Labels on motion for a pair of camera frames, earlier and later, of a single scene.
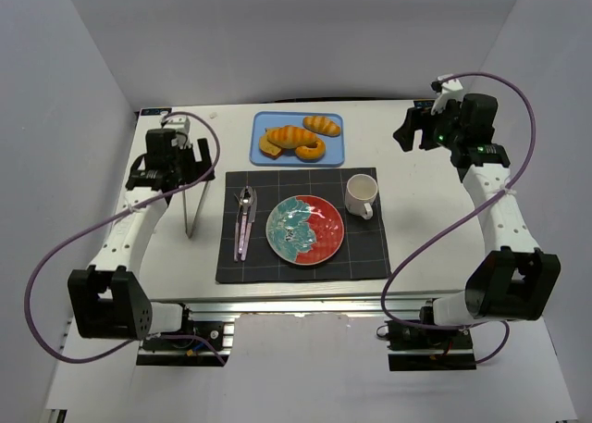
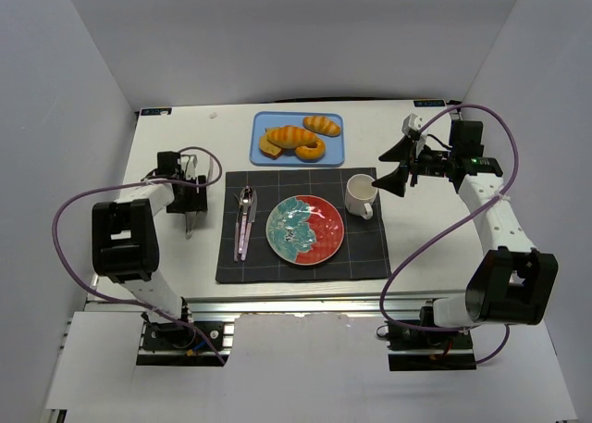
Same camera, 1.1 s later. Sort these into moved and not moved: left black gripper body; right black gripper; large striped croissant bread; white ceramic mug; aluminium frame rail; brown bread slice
Moved: left black gripper body; right black gripper
Not moved: aluminium frame rail; brown bread slice; white ceramic mug; large striped croissant bread
